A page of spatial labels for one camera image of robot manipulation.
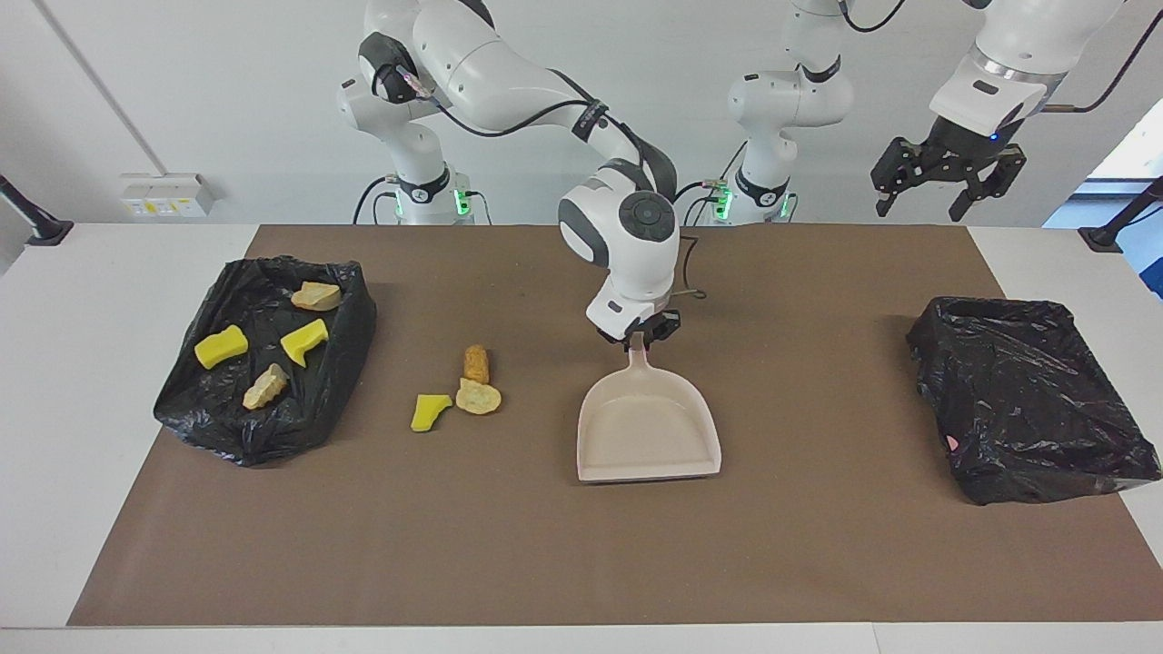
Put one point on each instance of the tan foam chunk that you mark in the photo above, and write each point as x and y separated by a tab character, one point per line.
477	397

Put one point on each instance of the beige plastic dustpan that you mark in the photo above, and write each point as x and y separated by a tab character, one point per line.
645	436

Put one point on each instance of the black clamp stand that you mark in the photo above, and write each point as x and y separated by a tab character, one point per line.
50	232
1104	239

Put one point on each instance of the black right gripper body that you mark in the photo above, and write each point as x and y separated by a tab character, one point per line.
668	320

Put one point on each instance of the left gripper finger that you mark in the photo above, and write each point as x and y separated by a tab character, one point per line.
999	173
895	168

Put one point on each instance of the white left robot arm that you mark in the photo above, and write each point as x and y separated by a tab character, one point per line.
790	100

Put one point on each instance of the white wall socket box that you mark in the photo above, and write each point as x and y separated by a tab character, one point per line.
164	195

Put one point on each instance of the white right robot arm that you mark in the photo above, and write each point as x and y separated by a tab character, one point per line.
636	263

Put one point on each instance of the pale beige foam chunk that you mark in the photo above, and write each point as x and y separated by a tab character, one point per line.
265	386
315	295

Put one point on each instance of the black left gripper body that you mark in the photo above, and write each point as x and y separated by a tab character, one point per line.
954	145

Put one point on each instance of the black bagged bin pink spot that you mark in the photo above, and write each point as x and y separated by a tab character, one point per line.
1027	400

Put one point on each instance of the yellow curved sponge wedge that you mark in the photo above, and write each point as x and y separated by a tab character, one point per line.
427	413

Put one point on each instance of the orange-brown foam cylinder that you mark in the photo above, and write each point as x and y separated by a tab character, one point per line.
476	363

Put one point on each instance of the green and yellow sponge piece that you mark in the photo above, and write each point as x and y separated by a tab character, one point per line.
304	341

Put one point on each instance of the brown table mat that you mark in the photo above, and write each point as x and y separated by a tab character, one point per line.
581	563

